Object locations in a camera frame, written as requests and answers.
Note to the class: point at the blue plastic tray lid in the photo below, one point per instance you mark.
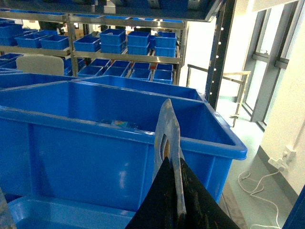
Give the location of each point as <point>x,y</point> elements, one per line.
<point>31,212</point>

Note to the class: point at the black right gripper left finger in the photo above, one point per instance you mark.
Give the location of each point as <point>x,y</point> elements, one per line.
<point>159,208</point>

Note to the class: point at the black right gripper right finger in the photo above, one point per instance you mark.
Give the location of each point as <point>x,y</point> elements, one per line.
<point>202,211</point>

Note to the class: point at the large blue plastic crate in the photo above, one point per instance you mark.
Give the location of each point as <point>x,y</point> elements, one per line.
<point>78,141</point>

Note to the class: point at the flower gift bag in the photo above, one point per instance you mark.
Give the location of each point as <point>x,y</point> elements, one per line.
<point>167,142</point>

